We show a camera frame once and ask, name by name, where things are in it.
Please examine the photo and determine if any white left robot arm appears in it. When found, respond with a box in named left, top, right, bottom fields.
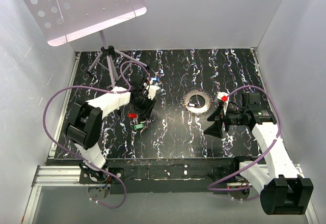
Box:
left=64, top=79, right=160, bottom=183

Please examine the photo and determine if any key with blue tag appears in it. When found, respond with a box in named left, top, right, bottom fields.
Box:
left=150, top=77, right=159, bottom=82

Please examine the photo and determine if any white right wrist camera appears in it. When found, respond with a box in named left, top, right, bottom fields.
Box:
left=216, top=92, right=229, bottom=114

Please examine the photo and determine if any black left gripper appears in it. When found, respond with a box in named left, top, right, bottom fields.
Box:
left=131, top=93, right=156, bottom=120

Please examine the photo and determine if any aluminium front rail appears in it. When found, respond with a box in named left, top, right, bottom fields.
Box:
left=22, top=164, right=85, bottom=224

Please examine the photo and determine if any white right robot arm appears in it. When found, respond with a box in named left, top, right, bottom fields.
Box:
left=204, top=92, right=314, bottom=215

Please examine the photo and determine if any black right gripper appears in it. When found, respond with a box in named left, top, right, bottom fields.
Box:
left=203, top=104, right=247, bottom=138

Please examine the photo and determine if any metal toothed sprocket ring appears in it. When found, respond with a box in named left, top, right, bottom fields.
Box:
left=181, top=89, right=213, bottom=117

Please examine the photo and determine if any key with red tag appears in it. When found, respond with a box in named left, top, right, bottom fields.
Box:
left=127, top=113, right=138, bottom=122

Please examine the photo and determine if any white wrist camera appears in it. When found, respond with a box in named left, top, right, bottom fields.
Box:
left=143, top=84, right=160, bottom=100
left=216, top=92, right=229, bottom=114

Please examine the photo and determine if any key with green tag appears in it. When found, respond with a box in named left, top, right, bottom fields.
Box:
left=133, top=123, right=148, bottom=131

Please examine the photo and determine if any white perforated music stand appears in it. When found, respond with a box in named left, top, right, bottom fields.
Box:
left=10, top=0, right=151, bottom=90

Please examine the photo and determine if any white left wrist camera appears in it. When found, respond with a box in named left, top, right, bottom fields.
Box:
left=143, top=84, right=160, bottom=100

